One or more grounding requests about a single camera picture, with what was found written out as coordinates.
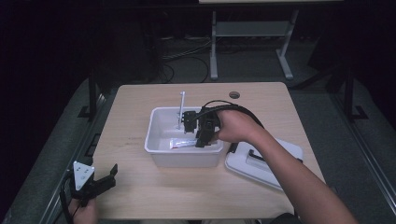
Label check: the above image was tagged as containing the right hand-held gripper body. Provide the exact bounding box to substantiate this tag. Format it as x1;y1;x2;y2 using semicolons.
177;91;221;134

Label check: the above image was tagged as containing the person's right hand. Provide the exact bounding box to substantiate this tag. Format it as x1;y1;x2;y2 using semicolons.
214;109;265;145

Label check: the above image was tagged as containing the aluminium floor rail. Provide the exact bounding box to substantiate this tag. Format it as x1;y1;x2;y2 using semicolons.
38;92;107;224
330;92;396;217

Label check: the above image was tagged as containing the bundle of floor cables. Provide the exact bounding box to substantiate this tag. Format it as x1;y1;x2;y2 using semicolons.
159;35;213;84

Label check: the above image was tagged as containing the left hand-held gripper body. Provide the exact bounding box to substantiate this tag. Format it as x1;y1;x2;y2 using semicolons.
69;160;101;208

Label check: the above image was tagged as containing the grey metal desk frame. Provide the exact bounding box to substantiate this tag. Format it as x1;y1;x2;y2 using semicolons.
209;8;301;81

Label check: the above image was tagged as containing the person's left hand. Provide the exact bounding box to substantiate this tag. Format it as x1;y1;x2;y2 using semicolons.
68;199;99;224

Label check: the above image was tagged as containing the black metal stand post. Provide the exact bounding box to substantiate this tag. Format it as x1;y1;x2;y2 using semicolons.
341;66;370;123
78;68;101;121

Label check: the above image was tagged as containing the left hand-held gripper cable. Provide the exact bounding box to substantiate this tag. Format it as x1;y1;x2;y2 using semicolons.
59;174;82;224

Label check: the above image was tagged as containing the white ointment tube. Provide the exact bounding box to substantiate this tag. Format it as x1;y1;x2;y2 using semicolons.
169;138;198;150

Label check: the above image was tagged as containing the white box lid black handle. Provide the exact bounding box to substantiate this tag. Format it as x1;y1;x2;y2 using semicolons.
224;136;304;191

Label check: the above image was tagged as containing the white plastic storage box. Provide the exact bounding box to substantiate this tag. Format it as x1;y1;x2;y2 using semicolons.
144;106;225;169

